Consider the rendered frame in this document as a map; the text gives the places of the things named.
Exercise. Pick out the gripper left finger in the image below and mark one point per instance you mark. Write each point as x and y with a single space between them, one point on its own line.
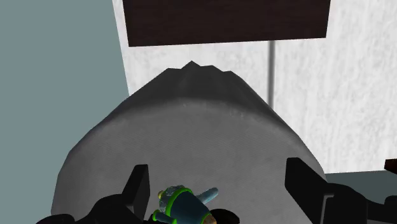
136 192

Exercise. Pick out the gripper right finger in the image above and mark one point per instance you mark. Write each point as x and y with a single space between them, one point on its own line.
310 189

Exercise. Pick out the dark brown robot stand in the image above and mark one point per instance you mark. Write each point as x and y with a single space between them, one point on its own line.
223 21

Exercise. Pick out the green and blue toy figure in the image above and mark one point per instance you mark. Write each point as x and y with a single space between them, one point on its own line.
183 206

